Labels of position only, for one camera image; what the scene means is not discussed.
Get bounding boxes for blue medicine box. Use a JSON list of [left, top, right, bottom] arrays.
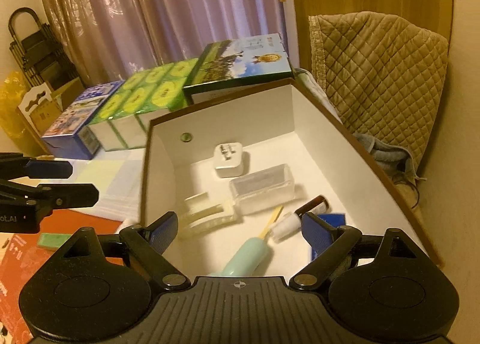
[[309, 211, 346, 261]]

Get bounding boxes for green medicine box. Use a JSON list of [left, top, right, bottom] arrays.
[[37, 233, 71, 250]]

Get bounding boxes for small dropper bottle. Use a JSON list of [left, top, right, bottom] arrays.
[[268, 195, 330, 243]]

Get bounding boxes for clear plastic floss box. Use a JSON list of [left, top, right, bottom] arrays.
[[229, 164, 295, 216]]

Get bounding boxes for mint green round hairbrush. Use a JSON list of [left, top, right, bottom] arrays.
[[211, 205, 283, 277]]

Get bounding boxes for white socket adapter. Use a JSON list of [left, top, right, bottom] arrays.
[[213, 142, 246, 178]]

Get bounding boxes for small white pill bottle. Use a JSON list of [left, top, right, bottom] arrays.
[[115, 218, 137, 234]]

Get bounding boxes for red Motul mat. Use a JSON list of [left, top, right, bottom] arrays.
[[1, 209, 120, 343]]

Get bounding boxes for blue milk carton box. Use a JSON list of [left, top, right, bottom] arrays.
[[41, 80, 125, 160]]

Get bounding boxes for cardboard box on floor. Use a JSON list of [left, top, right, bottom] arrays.
[[18, 78, 86, 137]]

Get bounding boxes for checked pastel cloth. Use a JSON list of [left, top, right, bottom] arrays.
[[53, 148, 145, 221]]

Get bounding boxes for yellow plastic bag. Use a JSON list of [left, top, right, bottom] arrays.
[[1, 71, 46, 157]]

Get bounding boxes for green tissue pack left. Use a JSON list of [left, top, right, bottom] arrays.
[[88, 70, 154, 151]]

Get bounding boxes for green tissue pack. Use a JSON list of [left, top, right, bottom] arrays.
[[109, 63, 174, 148], [136, 58, 198, 131], [88, 70, 154, 151]]

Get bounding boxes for black folding cart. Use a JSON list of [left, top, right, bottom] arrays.
[[8, 7, 80, 91]]

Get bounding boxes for brown cardboard storage box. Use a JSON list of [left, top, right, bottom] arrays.
[[140, 79, 441, 264]]

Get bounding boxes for green tissue pack middle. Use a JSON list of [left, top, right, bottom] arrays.
[[109, 63, 174, 148]]

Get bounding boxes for green tissue pack right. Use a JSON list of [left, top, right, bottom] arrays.
[[136, 58, 198, 131]]

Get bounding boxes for quilted beige chair cover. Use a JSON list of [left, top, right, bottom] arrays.
[[307, 10, 450, 210]]

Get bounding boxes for purple curtain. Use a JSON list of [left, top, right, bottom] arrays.
[[42, 0, 285, 85]]

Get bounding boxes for green landscape print box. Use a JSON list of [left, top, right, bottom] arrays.
[[183, 33, 294, 104]]

